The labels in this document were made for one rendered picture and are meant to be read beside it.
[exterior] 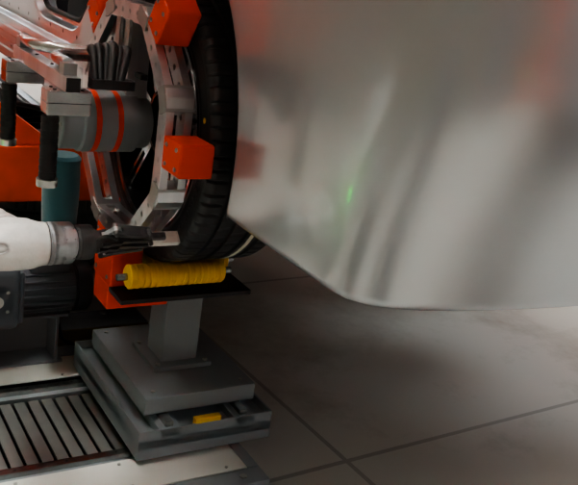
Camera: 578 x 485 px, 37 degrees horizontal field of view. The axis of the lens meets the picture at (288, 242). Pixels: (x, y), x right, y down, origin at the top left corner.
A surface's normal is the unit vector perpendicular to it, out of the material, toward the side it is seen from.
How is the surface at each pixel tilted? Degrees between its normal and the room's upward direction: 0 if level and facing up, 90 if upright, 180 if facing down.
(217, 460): 0
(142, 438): 90
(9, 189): 90
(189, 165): 90
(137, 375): 0
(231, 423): 90
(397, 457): 0
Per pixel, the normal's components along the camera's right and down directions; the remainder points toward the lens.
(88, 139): 0.39, 0.72
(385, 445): 0.15, -0.94
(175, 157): -0.85, 0.04
